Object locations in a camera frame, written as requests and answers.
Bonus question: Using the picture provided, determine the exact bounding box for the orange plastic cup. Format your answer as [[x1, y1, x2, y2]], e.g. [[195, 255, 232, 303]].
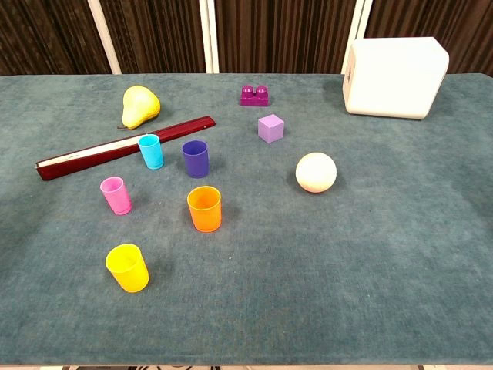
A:
[[186, 185, 223, 234]]

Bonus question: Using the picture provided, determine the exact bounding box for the light blue plastic cup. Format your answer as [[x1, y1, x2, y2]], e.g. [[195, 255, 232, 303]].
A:
[[137, 133, 165, 170]]

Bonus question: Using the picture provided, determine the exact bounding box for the pink plastic cup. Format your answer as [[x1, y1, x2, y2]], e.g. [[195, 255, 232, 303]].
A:
[[99, 177, 133, 216]]

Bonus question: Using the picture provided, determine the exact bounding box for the white ball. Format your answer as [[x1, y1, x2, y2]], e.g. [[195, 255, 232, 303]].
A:
[[295, 152, 338, 194]]

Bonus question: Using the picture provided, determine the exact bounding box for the magenta building block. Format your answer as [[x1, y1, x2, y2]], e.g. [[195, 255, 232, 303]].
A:
[[240, 85, 270, 107]]

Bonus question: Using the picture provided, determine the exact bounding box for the yellow plastic cup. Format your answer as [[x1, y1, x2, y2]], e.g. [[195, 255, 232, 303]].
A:
[[105, 243, 150, 294]]

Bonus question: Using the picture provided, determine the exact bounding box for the lilac cube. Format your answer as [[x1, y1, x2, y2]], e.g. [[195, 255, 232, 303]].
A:
[[257, 113, 286, 145]]

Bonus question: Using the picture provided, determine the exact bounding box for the yellow toy pear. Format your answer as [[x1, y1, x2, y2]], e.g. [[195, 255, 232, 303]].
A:
[[122, 85, 161, 131]]

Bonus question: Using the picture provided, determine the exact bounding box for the dark purple plastic cup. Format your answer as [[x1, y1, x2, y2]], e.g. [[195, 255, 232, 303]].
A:
[[181, 140, 210, 180]]

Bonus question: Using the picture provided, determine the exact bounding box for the teal velvet table cover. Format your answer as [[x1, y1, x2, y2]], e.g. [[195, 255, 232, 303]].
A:
[[0, 72, 493, 366]]

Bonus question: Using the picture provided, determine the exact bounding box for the white box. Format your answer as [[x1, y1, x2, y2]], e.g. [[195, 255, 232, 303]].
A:
[[342, 36, 451, 120]]

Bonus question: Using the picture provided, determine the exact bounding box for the white partition post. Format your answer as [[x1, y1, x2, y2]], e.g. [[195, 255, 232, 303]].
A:
[[340, 0, 374, 75], [87, 0, 122, 75], [198, 0, 220, 74]]

